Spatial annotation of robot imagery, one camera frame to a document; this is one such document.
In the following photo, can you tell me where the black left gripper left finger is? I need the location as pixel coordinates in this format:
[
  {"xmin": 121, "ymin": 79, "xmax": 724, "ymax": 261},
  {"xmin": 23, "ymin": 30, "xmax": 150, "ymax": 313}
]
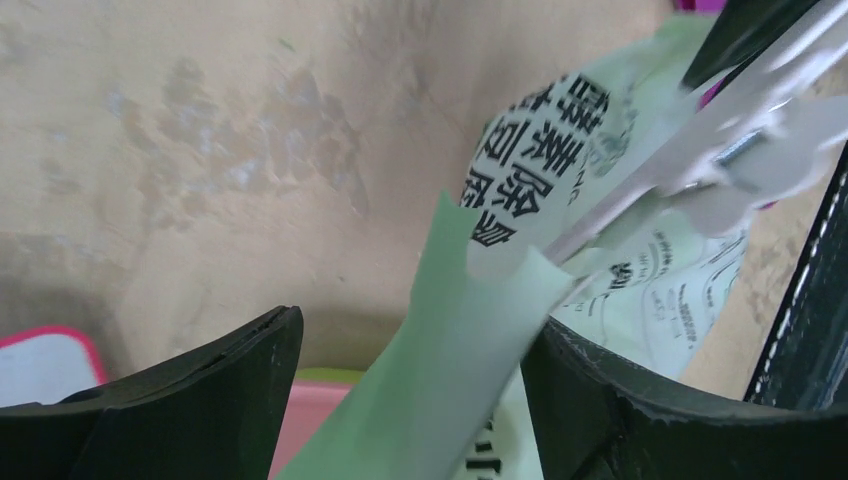
[{"xmin": 1, "ymin": 306, "xmax": 303, "ymax": 479}]

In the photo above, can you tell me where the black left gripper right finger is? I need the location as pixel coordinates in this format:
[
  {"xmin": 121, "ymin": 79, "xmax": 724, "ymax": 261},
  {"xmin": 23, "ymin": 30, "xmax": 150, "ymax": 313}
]
[{"xmin": 521, "ymin": 320, "xmax": 847, "ymax": 479}]

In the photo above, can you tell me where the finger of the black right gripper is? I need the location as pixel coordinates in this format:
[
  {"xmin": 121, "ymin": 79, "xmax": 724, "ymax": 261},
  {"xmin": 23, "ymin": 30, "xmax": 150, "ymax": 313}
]
[{"xmin": 678, "ymin": 0, "xmax": 823, "ymax": 93}]

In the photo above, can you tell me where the pink green litter box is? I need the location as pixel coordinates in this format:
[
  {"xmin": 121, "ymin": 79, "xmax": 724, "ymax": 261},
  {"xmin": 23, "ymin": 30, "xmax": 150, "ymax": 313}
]
[{"xmin": 268, "ymin": 368, "xmax": 364, "ymax": 479}]

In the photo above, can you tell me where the green litter bag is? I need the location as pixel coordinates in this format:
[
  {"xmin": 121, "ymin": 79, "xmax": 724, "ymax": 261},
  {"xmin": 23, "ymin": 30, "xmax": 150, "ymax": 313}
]
[{"xmin": 279, "ymin": 13, "xmax": 716, "ymax": 479}]

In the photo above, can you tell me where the whiteboard with pink frame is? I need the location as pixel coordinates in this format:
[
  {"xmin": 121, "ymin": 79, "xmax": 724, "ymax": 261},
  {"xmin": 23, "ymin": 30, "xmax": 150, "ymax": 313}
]
[{"xmin": 1, "ymin": 325, "xmax": 108, "ymax": 407}]

